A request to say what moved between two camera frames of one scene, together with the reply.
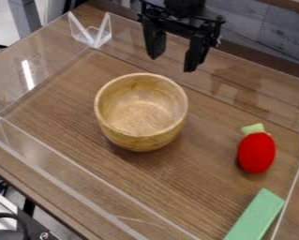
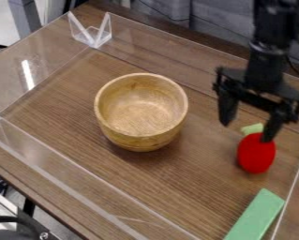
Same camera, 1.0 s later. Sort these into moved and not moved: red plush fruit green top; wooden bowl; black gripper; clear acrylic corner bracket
Moved: black gripper
Not moved: wooden bowl; red plush fruit green top; clear acrylic corner bracket
